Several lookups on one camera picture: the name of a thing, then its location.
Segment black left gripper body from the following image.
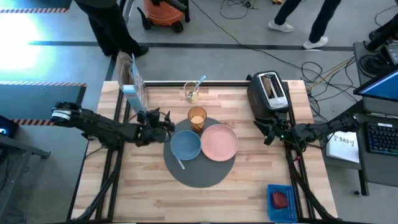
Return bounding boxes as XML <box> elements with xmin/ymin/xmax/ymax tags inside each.
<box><xmin>136</xmin><ymin>108</ymin><xmax>170</xmax><ymax>147</ymax></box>

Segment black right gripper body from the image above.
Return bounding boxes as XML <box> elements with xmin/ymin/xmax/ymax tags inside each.
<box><xmin>271</xmin><ymin>112</ymin><xmax>296</xmax><ymax>147</ymax></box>

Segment blue bowl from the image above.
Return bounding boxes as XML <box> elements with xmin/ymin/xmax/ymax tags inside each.
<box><xmin>170</xmin><ymin>129</ymin><xmax>202</xmax><ymax>161</ymax></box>

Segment small white spoon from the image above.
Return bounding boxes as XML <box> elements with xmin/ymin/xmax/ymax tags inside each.
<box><xmin>174</xmin><ymin>154</ymin><xmax>187</xmax><ymax>170</ymax></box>

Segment amber ribbed tumbler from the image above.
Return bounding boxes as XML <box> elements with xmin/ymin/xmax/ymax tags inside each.
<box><xmin>187</xmin><ymin>106</ymin><xmax>208</xmax><ymax>133</ymax></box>

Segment cinnamon squares cereal box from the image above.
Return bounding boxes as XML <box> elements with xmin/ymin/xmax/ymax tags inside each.
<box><xmin>116</xmin><ymin>51</ymin><xmax>150</xmax><ymax>114</ymax></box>

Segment pink plate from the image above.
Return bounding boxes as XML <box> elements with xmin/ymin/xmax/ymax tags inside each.
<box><xmin>200</xmin><ymin>123</ymin><xmax>239</xmax><ymax>162</ymax></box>

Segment red apple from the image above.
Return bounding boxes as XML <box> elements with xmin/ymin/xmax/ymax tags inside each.
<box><xmin>272</xmin><ymin>190</ymin><xmax>290</xmax><ymax>210</ymax></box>

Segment black two-slot toaster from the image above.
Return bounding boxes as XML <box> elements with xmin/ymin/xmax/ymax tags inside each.
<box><xmin>246</xmin><ymin>70</ymin><xmax>292</xmax><ymax>121</ymax></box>

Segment grey round woven placemat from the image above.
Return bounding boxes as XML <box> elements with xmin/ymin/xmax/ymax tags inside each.
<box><xmin>163</xmin><ymin>116</ymin><xmax>236</xmax><ymax>189</ymax></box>

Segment white printed paper sheet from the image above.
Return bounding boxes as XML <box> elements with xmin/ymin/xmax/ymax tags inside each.
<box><xmin>326</xmin><ymin>130</ymin><xmax>360</xmax><ymax>164</ymax></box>

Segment blue plastic basket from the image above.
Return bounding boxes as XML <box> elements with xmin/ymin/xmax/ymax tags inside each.
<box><xmin>266</xmin><ymin>184</ymin><xmax>299</xmax><ymax>223</ymax></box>

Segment black backlit keyboard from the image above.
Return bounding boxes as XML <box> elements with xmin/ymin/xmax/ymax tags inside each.
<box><xmin>366</xmin><ymin>121</ymin><xmax>398</xmax><ymax>156</ymax></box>

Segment grey workstation desk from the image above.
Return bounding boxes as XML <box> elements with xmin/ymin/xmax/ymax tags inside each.
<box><xmin>320</xmin><ymin>40</ymin><xmax>398</xmax><ymax>197</ymax></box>

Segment computer monitor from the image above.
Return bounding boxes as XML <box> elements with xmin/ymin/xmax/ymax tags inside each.
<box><xmin>353</xmin><ymin>67</ymin><xmax>398</xmax><ymax>104</ymax></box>

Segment person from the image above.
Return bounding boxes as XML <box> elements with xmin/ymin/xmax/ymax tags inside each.
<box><xmin>268</xmin><ymin>0</ymin><xmax>343</xmax><ymax>50</ymax></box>
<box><xmin>73</xmin><ymin>0</ymin><xmax>150</xmax><ymax>58</ymax></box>

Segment orange shop vacuum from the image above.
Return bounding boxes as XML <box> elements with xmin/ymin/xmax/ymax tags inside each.
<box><xmin>160</xmin><ymin>0</ymin><xmax>188</xmax><ymax>13</ymax></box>
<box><xmin>136</xmin><ymin>0</ymin><xmax>191</xmax><ymax>34</ymax></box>

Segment dark hazard-striped floor mat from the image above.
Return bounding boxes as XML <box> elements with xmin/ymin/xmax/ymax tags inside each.
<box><xmin>0</xmin><ymin>80</ymin><xmax>88</xmax><ymax>126</ymax></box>
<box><xmin>0</xmin><ymin>0</ymin><xmax>74</xmax><ymax>14</ymax></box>

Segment black cylindrical stand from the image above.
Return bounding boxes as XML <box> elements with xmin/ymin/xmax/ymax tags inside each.
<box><xmin>365</xmin><ymin>14</ymin><xmax>398</xmax><ymax>53</ymax></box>

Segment grey side table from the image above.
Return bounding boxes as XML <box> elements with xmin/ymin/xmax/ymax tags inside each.
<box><xmin>0</xmin><ymin>133</ymin><xmax>52</xmax><ymax>224</ymax></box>

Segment black box with blue light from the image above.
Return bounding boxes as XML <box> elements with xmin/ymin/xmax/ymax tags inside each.
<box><xmin>0</xmin><ymin>114</ymin><xmax>20</xmax><ymax>139</ymax></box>

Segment spoon with light blue handle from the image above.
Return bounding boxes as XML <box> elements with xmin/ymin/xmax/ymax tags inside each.
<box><xmin>185</xmin><ymin>75</ymin><xmax>206</xmax><ymax>100</ymax></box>

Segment tangled floor cables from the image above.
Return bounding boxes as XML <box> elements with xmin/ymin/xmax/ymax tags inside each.
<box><xmin>300</xmin><ymin>57</ymin><xmax>360</xmax><ymax>121</ymax></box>

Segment yellow floor cable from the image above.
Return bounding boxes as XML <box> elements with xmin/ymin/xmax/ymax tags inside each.
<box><xmin>307</xmin><ymin>58</ymin><xmax>356</xmax><ymax>91</ymax></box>

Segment long black floor cable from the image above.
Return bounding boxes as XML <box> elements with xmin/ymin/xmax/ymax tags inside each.
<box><xmin>188</xmin><ymin>0</ymin><xmax>315</xmax><ymax>74</ymax></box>

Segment coiled black cables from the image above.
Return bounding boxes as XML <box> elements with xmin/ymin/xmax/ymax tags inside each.
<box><xmin>358</xmin><ymin>54</ymin><xmax>391</xmax><ymax>78</ymax></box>

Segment looped black floor cable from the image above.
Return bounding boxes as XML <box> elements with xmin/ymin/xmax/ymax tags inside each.
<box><xmin>219</xmin><ymin>0</ymin><xmax>259</xmax><ymax>20</ymax></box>

